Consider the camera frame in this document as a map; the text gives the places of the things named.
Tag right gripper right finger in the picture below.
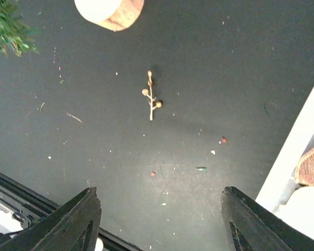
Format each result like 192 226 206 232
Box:
221 187 314 250

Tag white perforated plastic basket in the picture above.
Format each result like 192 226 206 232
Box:
255 87 314 217

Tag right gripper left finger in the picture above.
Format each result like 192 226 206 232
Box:
0 187 102 250

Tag brown berry twig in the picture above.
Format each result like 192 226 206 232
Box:
141 70 163 121

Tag small green christmas tree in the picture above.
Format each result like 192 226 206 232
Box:
0 0 145 58

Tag burlap bow ornament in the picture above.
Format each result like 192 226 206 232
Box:
294 147 314 187

